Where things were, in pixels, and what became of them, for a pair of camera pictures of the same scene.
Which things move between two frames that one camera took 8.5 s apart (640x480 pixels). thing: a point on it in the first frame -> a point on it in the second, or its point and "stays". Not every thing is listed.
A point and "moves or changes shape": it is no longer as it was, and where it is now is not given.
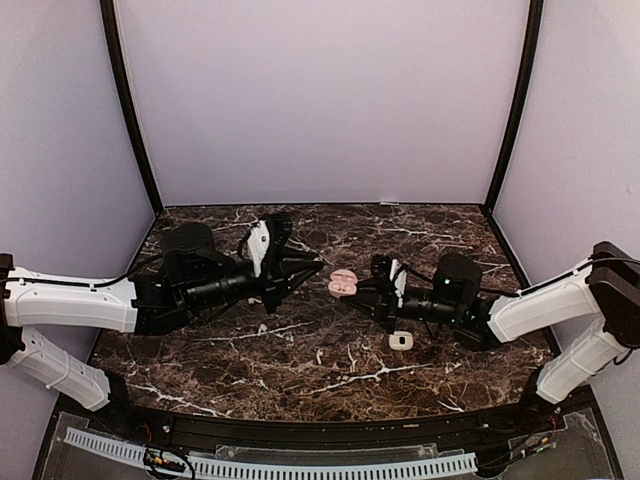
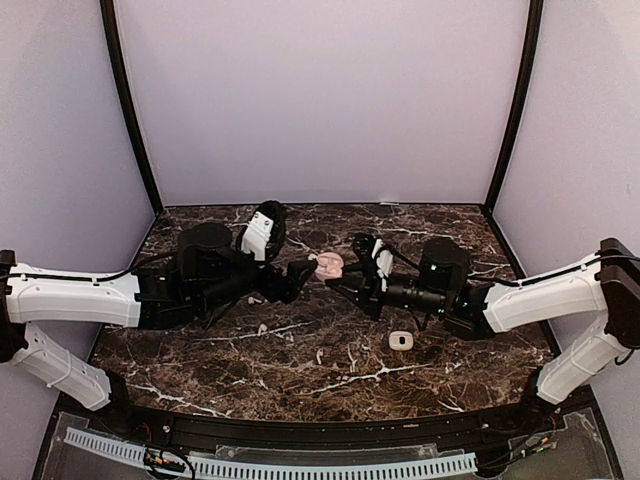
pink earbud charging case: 343,283 moves or changes shape
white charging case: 401,340 stays
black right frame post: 519,108 stays
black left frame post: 109,12 stays
